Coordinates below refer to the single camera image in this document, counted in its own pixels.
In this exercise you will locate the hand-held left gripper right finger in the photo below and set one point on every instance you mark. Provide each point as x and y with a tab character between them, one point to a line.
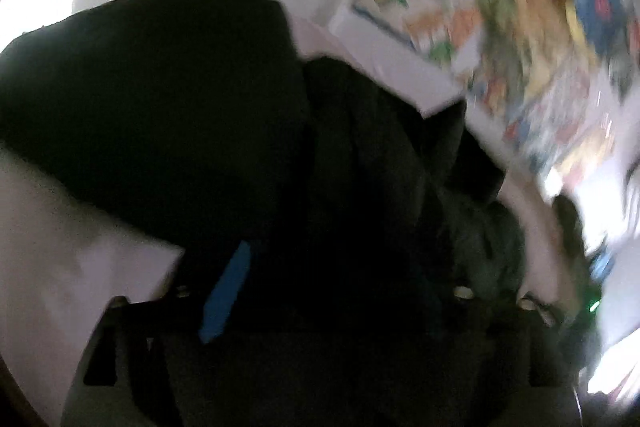
500	352

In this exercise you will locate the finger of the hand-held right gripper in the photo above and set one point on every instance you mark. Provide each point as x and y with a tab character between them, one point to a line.
601	263

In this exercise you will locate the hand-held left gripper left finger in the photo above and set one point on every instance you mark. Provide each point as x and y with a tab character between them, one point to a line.
225	292

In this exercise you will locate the black pillow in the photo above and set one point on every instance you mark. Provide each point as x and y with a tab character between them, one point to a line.
150	107

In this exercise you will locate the crowded colourful drawing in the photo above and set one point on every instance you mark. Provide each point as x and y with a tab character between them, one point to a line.
560	142

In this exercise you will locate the pink bed cover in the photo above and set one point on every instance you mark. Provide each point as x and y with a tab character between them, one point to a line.
75	257

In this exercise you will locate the orange and green landscape drawing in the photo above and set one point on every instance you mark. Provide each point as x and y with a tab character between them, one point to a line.
530	37

